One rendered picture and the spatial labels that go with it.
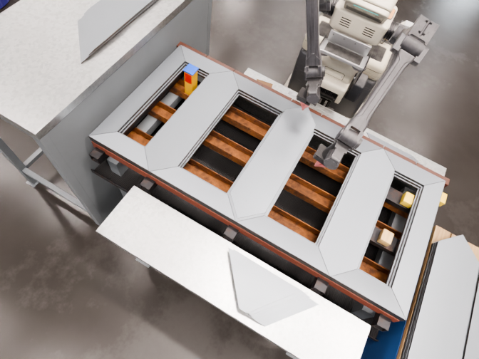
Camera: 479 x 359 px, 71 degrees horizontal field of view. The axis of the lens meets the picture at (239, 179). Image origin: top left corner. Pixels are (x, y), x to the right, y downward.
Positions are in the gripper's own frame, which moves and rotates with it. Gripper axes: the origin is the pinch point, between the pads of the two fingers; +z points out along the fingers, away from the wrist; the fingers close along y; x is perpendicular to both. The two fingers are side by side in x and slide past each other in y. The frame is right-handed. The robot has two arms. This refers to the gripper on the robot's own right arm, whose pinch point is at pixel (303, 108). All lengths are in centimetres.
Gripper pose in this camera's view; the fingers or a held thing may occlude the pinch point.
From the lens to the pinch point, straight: 174.9
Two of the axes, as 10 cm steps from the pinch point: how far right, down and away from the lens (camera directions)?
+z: -1.3, 4.7, 8.7
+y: 8.6, 4.9, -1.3
